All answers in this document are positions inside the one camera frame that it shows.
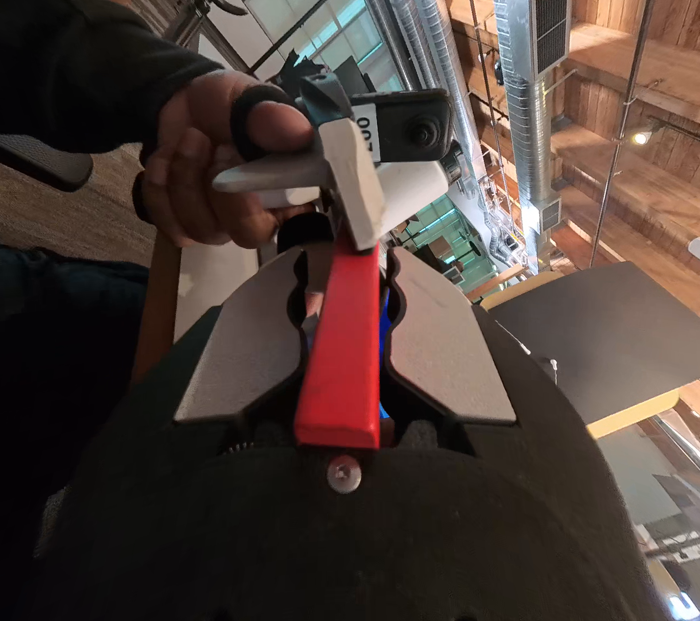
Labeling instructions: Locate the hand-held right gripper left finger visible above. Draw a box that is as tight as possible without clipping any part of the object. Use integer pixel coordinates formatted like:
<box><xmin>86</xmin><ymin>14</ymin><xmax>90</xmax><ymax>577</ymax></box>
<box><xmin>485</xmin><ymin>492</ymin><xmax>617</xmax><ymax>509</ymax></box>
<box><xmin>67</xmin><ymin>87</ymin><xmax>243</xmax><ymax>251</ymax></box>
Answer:
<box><xmin>174</xmin><ymin>246</ymin><xmax>308</xmax><ymax>425</ymax></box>

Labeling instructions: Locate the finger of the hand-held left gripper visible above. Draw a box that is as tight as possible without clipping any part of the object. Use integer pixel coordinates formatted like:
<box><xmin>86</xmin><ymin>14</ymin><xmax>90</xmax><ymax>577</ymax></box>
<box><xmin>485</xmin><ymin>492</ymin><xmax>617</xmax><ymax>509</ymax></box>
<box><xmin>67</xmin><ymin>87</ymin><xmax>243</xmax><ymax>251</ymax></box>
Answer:
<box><xmin>320</xmin><ymin>119</ymin><xmax>450</xmax><ymax>252</ymax></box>

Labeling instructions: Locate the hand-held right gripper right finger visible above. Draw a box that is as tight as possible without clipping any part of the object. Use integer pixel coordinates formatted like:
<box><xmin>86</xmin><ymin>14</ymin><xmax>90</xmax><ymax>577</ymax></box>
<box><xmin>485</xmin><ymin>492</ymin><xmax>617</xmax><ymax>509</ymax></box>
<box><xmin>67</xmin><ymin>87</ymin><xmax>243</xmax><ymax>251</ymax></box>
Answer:
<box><xmin>383</xmin><ymin>247</ymin><xmax>518</xmax><ymax>425</ymax></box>

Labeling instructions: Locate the red block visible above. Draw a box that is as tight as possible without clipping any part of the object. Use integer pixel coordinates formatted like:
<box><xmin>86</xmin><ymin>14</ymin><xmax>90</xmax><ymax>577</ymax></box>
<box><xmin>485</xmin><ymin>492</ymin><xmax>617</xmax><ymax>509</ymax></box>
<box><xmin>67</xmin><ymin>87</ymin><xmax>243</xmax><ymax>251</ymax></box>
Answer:
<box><xmin>294</xmin><ymin>241</ymin><xmax>382</xmax><ymax>451</ymax></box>

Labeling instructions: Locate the person's left forearm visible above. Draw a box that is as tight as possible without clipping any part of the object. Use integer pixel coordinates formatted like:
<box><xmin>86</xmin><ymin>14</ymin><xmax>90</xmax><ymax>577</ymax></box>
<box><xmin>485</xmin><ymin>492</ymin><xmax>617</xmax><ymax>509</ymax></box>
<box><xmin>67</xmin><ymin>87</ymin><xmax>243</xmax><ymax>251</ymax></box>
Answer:
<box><xmin>0</xmin><ymin>0</ymin><xmax>225</xmax><ymax>154</ymax></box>

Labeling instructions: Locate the person's left hand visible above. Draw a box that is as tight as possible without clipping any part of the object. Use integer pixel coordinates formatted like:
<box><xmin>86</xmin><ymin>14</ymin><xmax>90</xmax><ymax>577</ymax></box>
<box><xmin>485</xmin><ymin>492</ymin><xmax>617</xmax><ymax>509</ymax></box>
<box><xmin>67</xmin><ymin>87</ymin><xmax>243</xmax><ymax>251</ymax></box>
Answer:
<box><xmin>141</xmin><ymin>70</ymin><xmax>329</xmax><ymax>250</ymax></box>

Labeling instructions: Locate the black board on plywood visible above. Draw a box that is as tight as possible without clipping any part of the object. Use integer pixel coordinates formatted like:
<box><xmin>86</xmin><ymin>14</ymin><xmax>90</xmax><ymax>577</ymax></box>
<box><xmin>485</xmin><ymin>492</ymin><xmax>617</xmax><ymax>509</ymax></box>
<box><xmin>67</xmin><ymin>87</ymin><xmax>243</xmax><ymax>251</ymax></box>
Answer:
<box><xmin>480</xmin><ymin>260</ymin><xmax>700</xmax><ymax>440</ymax></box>

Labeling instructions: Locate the person's leg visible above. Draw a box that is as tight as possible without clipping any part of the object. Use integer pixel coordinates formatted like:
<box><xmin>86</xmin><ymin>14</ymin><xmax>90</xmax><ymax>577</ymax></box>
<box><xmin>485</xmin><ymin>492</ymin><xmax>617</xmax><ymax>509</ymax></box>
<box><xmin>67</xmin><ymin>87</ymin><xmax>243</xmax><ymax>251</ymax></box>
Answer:
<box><xmin>0</xmin><ymin>245</ymin><xmax>151</xmax><ymax>578</ymax></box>

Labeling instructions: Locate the grey chair armrest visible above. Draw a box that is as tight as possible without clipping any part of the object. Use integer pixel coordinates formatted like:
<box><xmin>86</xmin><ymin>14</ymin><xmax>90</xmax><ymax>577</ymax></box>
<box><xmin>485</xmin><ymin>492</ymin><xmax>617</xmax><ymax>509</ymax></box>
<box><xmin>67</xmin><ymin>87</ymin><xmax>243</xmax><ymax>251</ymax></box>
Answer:
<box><xmin>0</xmin><ymin>133</ymin><xmax>95</xmax><ymax>193</ymax></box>

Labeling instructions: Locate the silver duct with vent grille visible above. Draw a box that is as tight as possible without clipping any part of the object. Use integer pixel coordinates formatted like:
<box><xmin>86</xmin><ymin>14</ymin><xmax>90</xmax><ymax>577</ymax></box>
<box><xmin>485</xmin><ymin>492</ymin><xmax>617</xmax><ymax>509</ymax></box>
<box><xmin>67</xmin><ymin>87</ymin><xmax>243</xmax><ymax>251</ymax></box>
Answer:
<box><xmin>484</xmin><ymin>0</ymin><xmax>575</xmax><ymax>272</ymax></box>

